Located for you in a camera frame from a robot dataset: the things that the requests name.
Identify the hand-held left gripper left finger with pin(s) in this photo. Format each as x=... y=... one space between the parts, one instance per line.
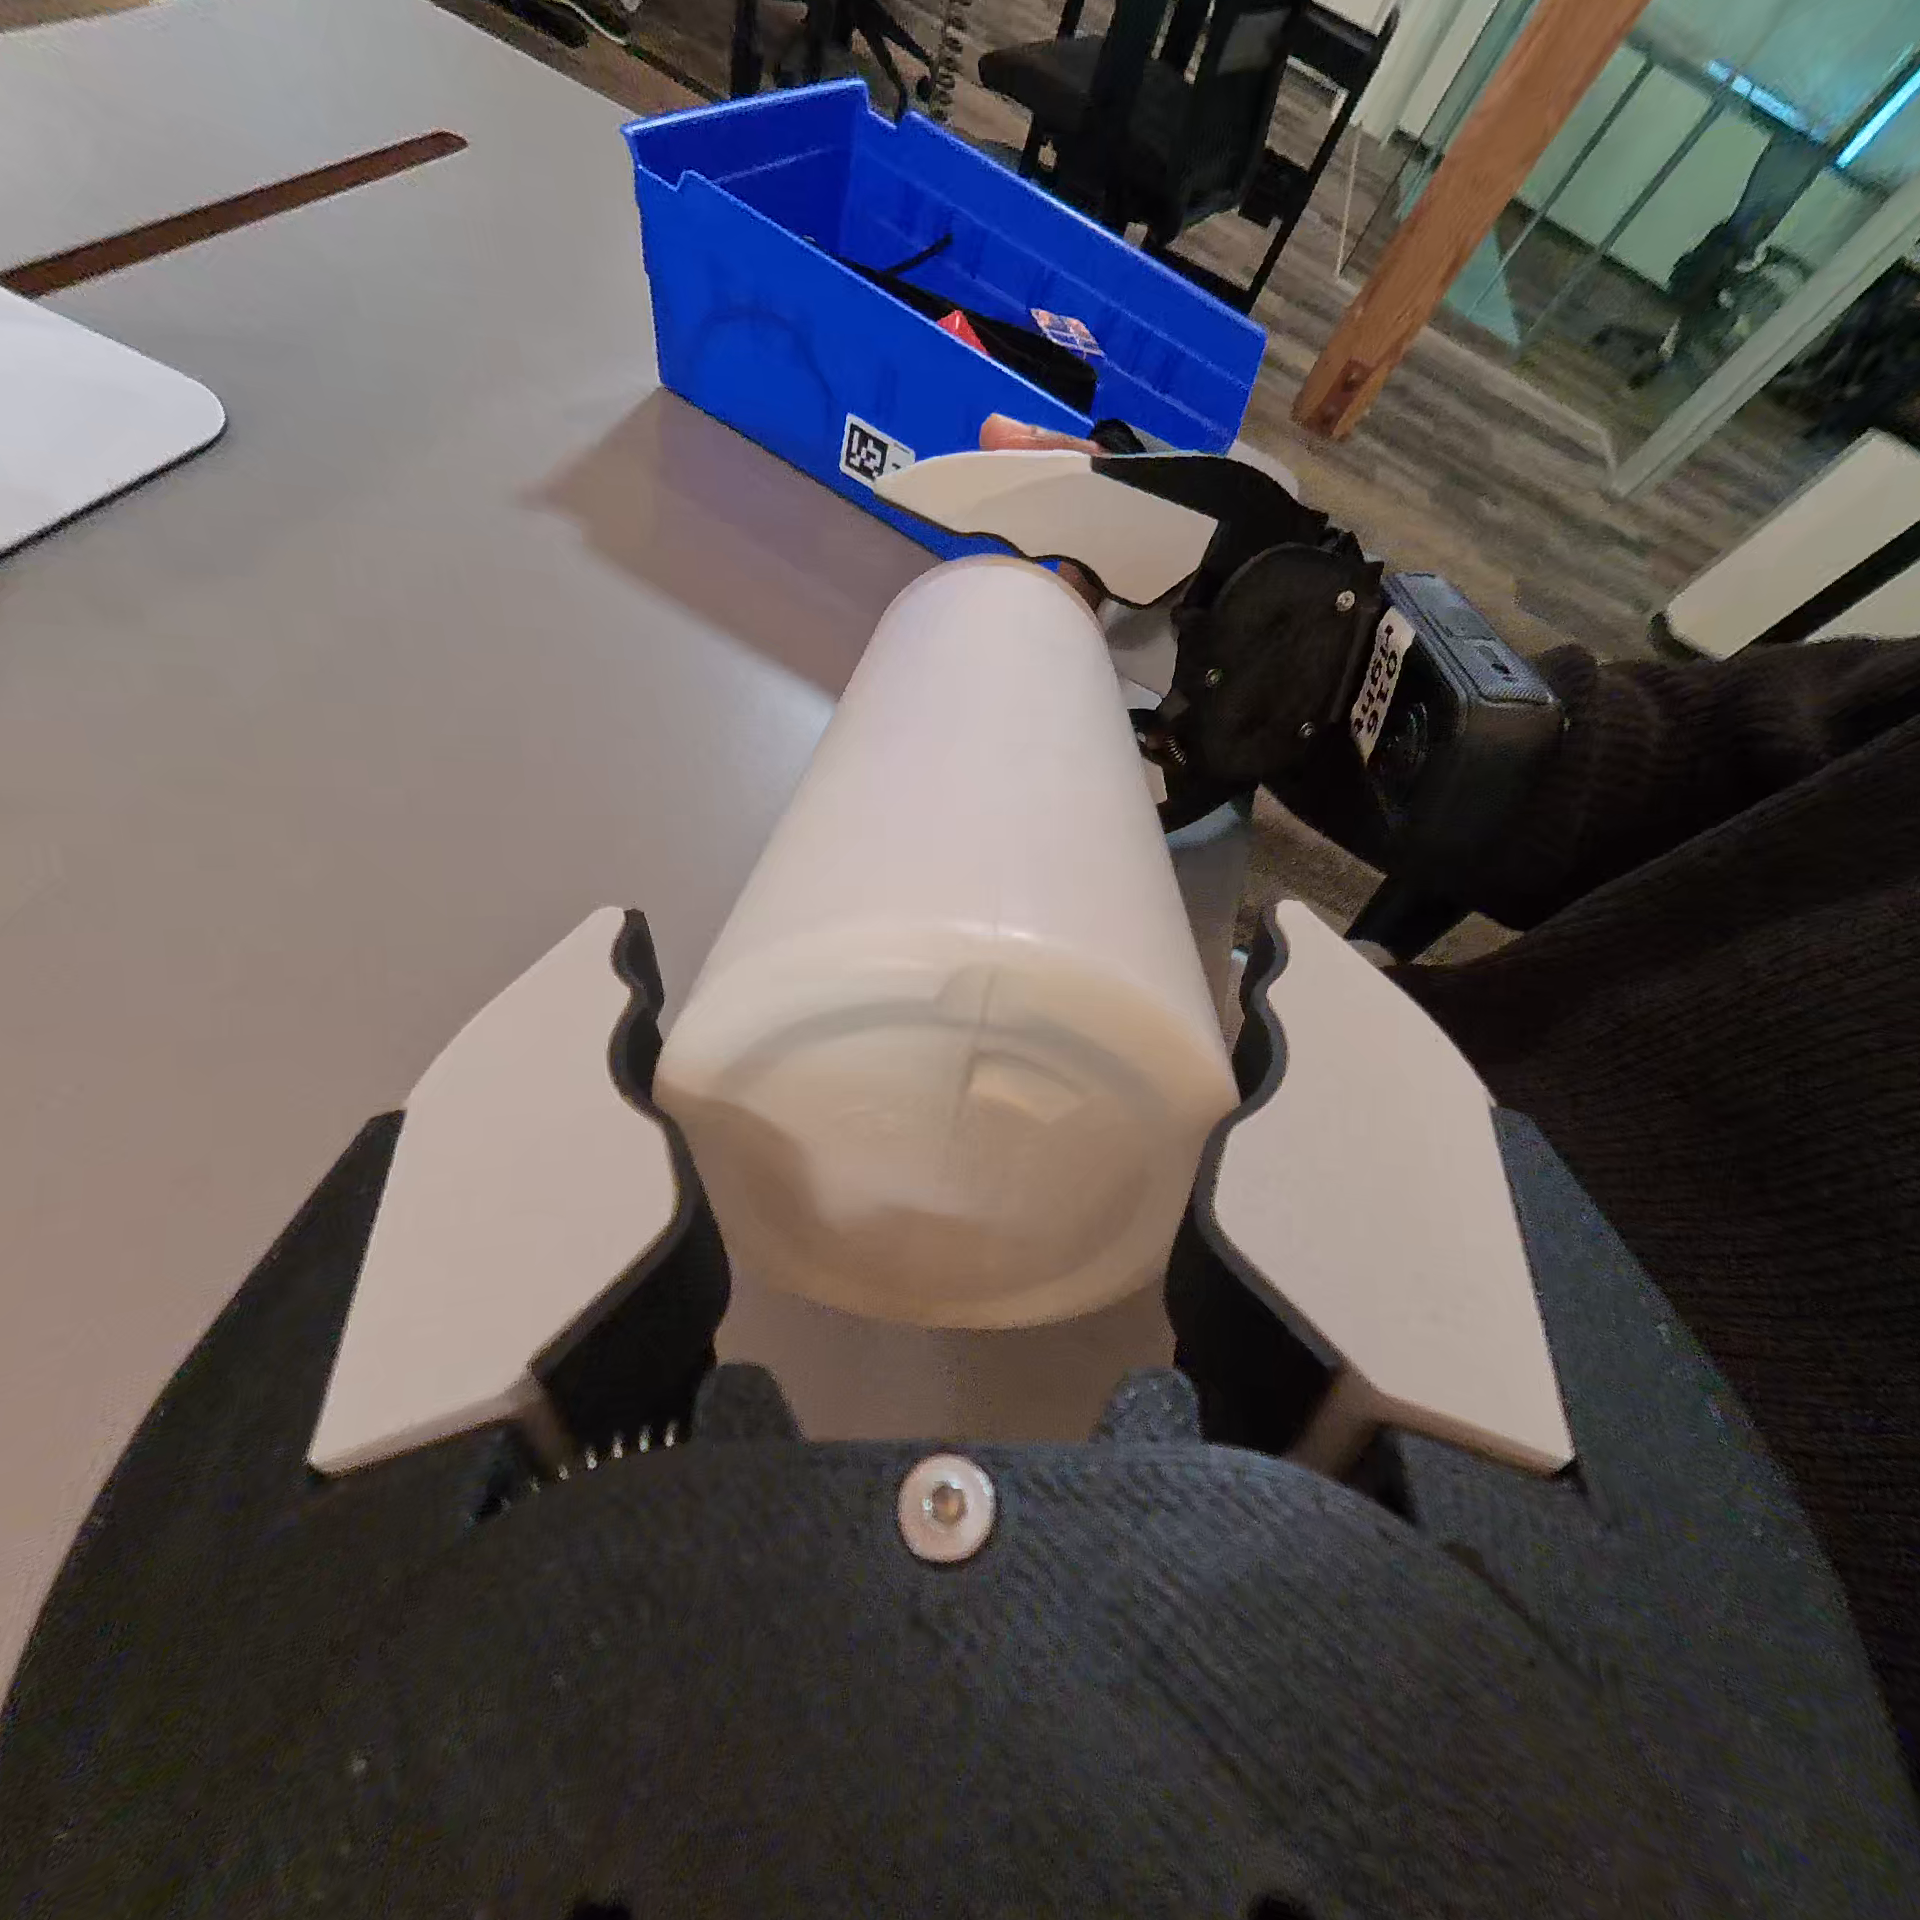
x=495 y=1200

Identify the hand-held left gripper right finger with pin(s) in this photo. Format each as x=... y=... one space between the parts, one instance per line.
x=1381 y=1200

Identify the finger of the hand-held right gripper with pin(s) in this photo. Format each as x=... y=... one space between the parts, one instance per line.
x=1154 y=769
x=1079 y=510

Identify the white bottle black cap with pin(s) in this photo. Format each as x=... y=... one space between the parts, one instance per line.
x=961 y=901

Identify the blue bin with marker label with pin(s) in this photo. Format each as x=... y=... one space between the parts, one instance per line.
x=751 y=299

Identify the small red object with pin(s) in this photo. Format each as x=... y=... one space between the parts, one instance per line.
x=963 y=328

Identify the black mesh office chair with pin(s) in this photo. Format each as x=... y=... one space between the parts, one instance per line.
x=1109 y=90

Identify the white low bench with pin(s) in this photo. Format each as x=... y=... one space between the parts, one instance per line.
x=1799 y=557

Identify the white tablet stand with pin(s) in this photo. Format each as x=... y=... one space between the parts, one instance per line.
x=77 y=422

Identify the wooden post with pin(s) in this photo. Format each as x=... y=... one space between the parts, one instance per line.
x=1455 y=194

